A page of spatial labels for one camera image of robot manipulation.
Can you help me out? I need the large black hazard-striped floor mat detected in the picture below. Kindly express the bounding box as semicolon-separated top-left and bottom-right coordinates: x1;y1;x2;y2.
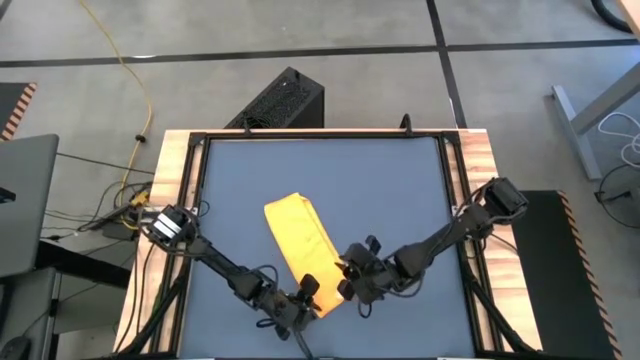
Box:
512;189;624;360

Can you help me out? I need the light wooden desk corner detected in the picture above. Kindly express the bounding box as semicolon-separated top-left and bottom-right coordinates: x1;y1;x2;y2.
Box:
617;0;640;36

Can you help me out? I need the grey power adapter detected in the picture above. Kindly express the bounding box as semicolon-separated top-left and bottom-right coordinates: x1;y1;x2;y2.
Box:
102;219;139;242

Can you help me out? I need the blue-grey table mat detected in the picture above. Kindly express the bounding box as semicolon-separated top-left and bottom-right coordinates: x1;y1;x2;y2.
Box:
177;137;476;359

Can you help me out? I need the grey side cart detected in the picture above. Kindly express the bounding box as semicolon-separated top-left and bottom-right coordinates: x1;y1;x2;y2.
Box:
0;237;139;360

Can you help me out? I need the black computer mouse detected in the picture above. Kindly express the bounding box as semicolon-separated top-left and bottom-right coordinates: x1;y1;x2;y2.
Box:
0;335;32;360

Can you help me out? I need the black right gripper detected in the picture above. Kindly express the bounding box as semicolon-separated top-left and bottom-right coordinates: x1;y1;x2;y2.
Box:
337;234;401;304

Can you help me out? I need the yellow towel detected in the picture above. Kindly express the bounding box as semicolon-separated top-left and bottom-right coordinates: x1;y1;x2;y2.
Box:
263;192;347;320

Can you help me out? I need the white cable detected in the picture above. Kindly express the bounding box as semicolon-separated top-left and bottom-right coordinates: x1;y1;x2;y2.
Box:
597;110;640;170

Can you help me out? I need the black metal table frame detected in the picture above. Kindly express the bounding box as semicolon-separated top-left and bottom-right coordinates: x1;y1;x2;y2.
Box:
149;128;539;360

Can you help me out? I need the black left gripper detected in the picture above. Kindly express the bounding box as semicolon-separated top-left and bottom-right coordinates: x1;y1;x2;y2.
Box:
259;273;321;342

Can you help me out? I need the black looped floor cable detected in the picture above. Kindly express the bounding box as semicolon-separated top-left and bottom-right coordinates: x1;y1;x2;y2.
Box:
594;164;640;236

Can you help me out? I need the long yellow cable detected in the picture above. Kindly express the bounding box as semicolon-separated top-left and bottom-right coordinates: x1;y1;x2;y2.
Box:
78;0;154;231

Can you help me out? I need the thin black floor cable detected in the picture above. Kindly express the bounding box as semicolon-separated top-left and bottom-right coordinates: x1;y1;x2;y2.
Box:
55;151;155;175

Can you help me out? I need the small black hazard-striped floor mat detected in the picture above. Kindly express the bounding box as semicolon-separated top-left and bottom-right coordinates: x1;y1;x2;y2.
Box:
0;82;39;144

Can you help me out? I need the grey laptop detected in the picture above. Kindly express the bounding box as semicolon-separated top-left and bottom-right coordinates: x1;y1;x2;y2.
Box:
0;133;60;279

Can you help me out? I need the grey metal desk leg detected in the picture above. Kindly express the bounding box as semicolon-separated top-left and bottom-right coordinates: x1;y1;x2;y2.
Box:
551;62;640;181

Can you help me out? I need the black perforated computer tower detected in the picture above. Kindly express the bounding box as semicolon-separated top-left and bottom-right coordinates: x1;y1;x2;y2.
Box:
224;66;326;130

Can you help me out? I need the thick black hose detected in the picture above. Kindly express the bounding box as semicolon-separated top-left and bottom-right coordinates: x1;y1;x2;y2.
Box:
589;0;634;35

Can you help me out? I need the black corrugated cable conduit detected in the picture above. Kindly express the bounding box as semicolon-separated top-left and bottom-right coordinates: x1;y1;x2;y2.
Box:
457;249;536;355
117;249;194;357

